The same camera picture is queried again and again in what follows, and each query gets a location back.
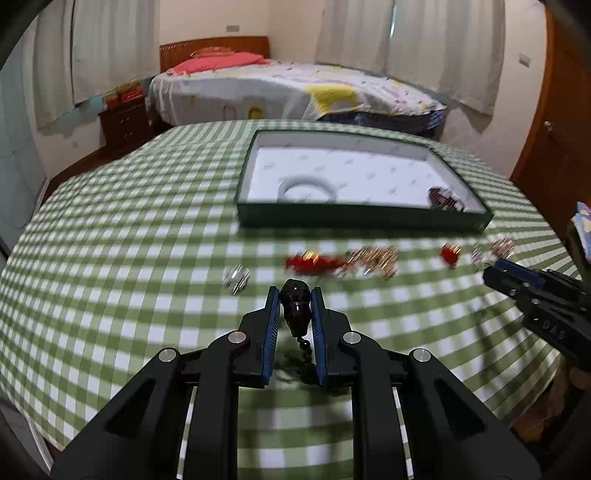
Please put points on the wall light switch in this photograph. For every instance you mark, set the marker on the wall light switch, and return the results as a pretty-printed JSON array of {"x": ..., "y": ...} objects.
[{"x": 524, "y": 59}]

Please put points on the gold pearl jewelry piece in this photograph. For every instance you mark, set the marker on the gold pearl jewelry piece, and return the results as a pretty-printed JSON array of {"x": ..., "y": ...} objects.
[{"x": 374, "y": 259}]

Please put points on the small red pendant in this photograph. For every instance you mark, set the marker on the small red pendant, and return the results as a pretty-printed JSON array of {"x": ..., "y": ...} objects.
[{"x": 450, "y": 254}]

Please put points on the red box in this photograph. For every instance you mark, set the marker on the red box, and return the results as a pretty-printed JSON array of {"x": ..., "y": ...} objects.
[
  {"x": 131, "y": 94},
  {"x": 113, "y": 99}
]

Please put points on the dark wooden nightstand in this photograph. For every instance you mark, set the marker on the dark wooden nightstand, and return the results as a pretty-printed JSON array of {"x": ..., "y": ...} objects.
[{"x": 127, "y": 124}]

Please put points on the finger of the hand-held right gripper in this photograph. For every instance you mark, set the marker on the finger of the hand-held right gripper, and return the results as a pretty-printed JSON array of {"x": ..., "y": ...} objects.
[
  {"x": 519, "y": 269},
  {"x": 503, "y": 281}
]

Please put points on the white jade bangle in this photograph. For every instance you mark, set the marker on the white jade bangle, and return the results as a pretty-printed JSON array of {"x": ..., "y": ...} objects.
[{"x": 284, "y": 189}]

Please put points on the patterned blue cloth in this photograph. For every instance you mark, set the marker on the patterned blue cloth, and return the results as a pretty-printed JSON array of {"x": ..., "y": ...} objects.
[{"x": 582, "y": 226}]

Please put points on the black beaded pendant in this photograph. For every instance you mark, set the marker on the black beaded pendant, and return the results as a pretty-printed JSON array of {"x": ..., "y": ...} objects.
[{"x": 295, "y": 304}]

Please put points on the orange cushion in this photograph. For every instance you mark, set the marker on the orange cushion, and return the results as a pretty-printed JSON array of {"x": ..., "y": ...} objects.
[{"x": 212, "y": 50}]

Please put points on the green jewelry tray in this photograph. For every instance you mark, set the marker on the green jewelry tray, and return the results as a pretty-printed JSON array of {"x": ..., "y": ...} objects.
[{"x": 351, "y": 217}]

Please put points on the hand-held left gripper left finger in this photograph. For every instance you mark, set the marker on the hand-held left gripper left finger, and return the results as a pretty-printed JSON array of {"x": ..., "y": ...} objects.
[{"x": 273, "y": 323}]

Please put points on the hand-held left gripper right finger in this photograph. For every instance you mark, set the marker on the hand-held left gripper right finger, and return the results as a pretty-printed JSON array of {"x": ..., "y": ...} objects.
[{"x": 317, "y": 323}]

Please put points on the pink pillow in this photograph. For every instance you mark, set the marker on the pink pillow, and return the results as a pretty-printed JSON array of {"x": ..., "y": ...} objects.
[{"x": 217, "y": 62}]

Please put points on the wooden door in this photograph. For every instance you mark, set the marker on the wooden door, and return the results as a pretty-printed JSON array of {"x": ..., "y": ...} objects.
[{"x": 558, "y": 115}]

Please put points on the silver jewelry piece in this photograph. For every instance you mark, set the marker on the silver jewelry piece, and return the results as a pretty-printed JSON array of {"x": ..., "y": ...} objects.
[{"x": 235, "y": 279}]

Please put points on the pale pearl jewelry piece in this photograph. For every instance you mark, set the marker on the pale pearl jewelry piece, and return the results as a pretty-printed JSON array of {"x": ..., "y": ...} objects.
[{"x": 503, "y": 247}]

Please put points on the glass sliding wardrobe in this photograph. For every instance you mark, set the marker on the glass sliding wardrobe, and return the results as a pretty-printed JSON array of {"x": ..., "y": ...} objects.
[{"x": 18, "y": 152}]

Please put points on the red coral jewelry piece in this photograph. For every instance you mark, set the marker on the red coral jewelry piece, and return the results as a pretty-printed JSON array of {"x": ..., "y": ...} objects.
[{"x": 314, "y": 264}]

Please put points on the metal door knob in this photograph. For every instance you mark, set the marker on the metal door knob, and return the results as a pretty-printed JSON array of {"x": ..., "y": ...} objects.
[{"x": 548, "y": 125}]

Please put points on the white curtain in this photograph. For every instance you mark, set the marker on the white curtain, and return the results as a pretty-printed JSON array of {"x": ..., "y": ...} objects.
[
  {"x": 355, "y": 32},
  {"x": 448, "y": 50},
  {"x": 55, "y": 69},
  {"x": 115, "y": 46}
]

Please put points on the wooden headboard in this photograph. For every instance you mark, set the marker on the wooden headboard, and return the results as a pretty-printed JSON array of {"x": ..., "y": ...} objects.
[{"x": 184, "y": 46}]

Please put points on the bed with patterned sheet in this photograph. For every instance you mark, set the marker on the bed with patterned sheet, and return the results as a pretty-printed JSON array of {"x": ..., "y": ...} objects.
[{"x": 286, "y": 92}]

